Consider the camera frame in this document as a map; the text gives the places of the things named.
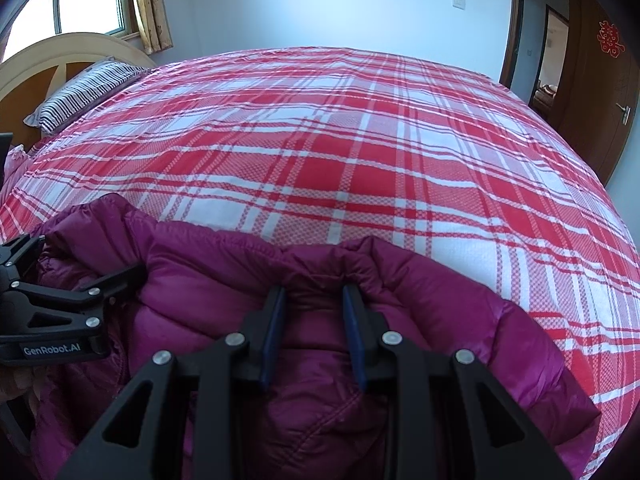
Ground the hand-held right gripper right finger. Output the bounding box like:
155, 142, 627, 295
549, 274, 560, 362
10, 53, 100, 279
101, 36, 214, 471
341, 285, 571, 480

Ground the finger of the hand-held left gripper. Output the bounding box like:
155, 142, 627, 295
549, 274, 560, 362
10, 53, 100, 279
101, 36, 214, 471
12, 265, 149, 337
0, 234, 48, 286

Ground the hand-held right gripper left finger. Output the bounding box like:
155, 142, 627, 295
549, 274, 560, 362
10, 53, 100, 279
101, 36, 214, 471
55, 286, 288, 480

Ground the magenta quilted down jacket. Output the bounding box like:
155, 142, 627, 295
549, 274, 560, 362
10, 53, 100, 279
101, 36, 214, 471
20, 192, 601, 480

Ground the pink floral folded quilt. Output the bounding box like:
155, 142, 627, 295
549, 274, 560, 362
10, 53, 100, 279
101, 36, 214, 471
5, 144, 32, 167

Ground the striped pillow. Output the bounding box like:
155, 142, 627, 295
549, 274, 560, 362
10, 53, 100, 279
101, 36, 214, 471
24, 57, 151, 133

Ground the bed with red plaid sheet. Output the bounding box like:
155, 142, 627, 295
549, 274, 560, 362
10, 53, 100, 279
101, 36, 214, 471
0, 47, 640, 480

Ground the cream and wood headboard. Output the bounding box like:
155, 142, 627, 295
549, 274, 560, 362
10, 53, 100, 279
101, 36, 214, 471
0, 32, 158, 151

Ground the window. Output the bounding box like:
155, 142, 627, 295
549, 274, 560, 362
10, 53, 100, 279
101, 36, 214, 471
5, 0, 141, 61

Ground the yellow curtain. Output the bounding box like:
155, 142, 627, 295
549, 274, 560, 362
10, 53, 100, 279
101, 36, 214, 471
129, 0, 173, 54

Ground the brown wooden door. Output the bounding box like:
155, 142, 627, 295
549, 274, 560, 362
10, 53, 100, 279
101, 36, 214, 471
552, 0, 636, 186

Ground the red paper door decoration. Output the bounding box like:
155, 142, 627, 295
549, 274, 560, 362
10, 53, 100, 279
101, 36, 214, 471
595, 20, 626, 58

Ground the dark wooden door frame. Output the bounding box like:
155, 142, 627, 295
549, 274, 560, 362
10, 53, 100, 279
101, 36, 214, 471
499, 0, 583, 126

